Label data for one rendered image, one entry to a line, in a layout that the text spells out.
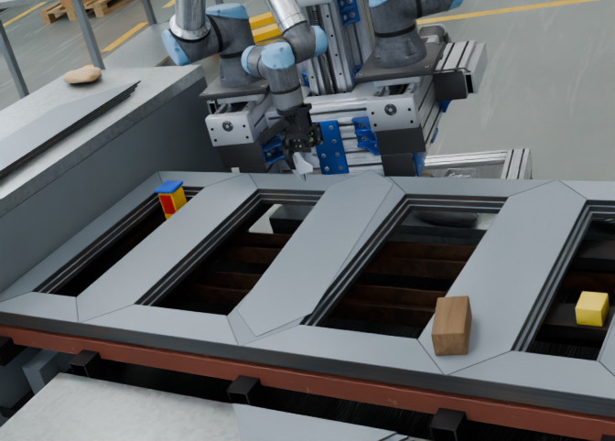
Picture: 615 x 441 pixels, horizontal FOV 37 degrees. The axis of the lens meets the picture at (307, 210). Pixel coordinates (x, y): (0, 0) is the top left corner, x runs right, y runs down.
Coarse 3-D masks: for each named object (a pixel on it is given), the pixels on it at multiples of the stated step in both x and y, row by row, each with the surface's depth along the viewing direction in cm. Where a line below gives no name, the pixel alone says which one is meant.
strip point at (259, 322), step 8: (240, 312) 195; (248, 312) 194; (256, 312) 194; (264, 312) 193; (272, 312) 192; (280, 312) 192; (288, 312) 191; (296, 312) 190; (304, 312) 189; (248, 320) 192; (256, 320) 191; (264, 320) 190; (272, 320) 189; (280, 320) 189; (288, 320) 188; (256, 328) 188; (264, 328) 187; (272, 328) 187; (256, 336) 186
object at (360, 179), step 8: (360, 176) 242; (368, 176) 241; (376, 176) 240; (336, 184) 241; (344, 184) 240; (352, 184) 239; (360, 184) 238; (368, 184) 237; (376, 184) 235; (384, 184) 234; (392, 184) 233
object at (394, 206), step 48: (192, 192) 262; (288, 192) 246; (96, 240) 245; (384, 240) 215; (576, 240) 195; (48, 288) 230; (336, 288) 198; (96, 336) 206; (144, 336) 198; (240, 336) 187; (528, 336) 169; (432, 384) 164; (480, 384) 158
